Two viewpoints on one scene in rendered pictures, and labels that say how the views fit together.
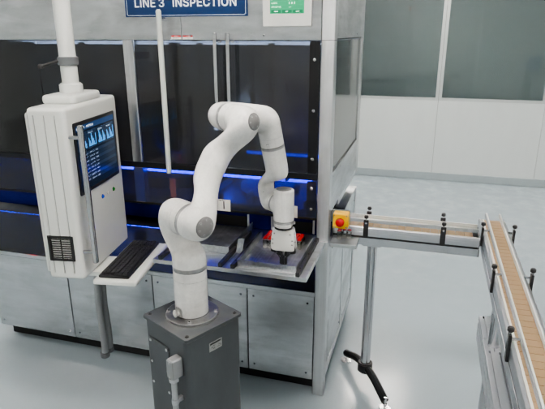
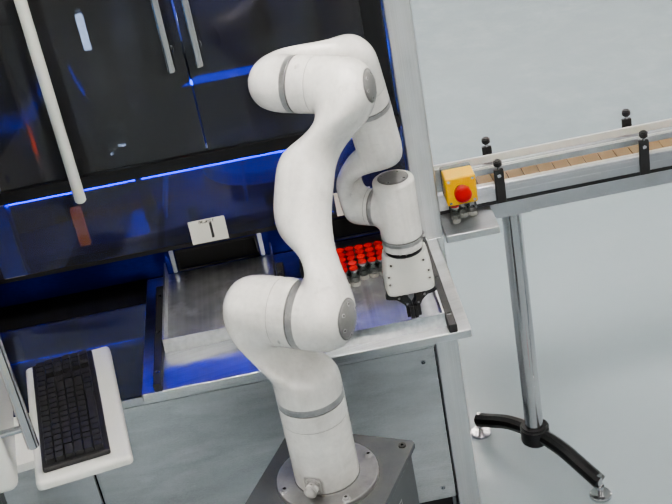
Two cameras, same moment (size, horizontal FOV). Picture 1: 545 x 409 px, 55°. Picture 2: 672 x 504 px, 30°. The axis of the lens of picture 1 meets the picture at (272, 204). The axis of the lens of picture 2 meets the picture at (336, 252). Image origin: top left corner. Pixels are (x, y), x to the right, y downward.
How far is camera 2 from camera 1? 0.91 m
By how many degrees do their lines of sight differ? 19
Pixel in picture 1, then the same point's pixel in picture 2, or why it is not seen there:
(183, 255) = (308, 381)
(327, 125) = (402, 13)
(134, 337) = not seen: outside the picture
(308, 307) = (426, 368)
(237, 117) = (340, 88)
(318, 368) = (465, 470)
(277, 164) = (388, 139)
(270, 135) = not seen: hidden behind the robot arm
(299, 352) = (424, 456)
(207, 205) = (337, 276)
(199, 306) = (350, 461)
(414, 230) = (586, 161)
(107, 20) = not seen: outside the picture
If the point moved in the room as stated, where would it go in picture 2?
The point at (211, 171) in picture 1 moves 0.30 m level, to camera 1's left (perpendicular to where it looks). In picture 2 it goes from (317, 207) to (146, 266)
